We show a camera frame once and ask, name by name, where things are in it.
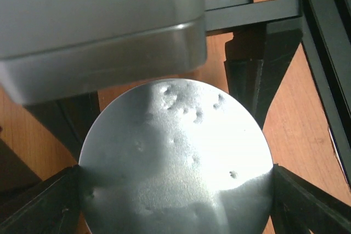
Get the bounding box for round metal lid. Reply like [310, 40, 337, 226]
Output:
[79, 78, 273, 233]

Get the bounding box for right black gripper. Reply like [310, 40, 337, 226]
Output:
[205, 0, 303, 127]

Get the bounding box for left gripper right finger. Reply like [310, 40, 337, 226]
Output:
[270, 163, 351, 234]

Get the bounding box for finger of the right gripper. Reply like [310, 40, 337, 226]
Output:
[26, 92, 100, 160]

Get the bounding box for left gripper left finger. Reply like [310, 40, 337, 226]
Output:
[1, 165, 81, 233]

